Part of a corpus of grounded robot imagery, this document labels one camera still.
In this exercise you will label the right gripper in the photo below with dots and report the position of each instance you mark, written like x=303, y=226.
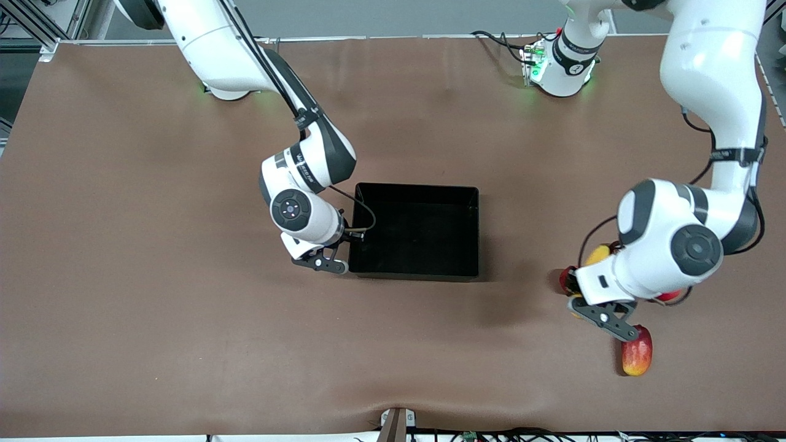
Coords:
x=342, y=244

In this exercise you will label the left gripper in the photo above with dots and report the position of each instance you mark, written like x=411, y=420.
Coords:
x=572, y=283

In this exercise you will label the small red yellow apple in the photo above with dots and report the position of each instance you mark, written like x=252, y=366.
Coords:
x=566, y=279

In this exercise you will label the yellow banana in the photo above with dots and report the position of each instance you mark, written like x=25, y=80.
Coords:
x=599, y=255

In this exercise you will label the black rectangular plastic box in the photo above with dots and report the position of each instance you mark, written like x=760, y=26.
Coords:
x=424, y=233

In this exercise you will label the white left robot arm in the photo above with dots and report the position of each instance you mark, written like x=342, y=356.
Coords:
x=706, y=61

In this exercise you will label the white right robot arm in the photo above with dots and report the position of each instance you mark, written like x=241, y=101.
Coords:
x=215, y=49

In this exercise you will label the red yellow mango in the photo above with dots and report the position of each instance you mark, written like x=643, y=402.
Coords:
x=638, y=359

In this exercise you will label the large red apple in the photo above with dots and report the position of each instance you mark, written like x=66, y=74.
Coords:
x=669, y=296

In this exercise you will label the brown table mat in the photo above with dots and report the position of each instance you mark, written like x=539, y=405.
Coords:
x=153, y=319

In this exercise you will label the brown camera mount post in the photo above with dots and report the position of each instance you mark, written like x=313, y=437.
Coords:
x=396, y=426

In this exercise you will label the aluminium frame profile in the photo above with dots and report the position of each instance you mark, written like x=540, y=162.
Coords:
x=37, y=24

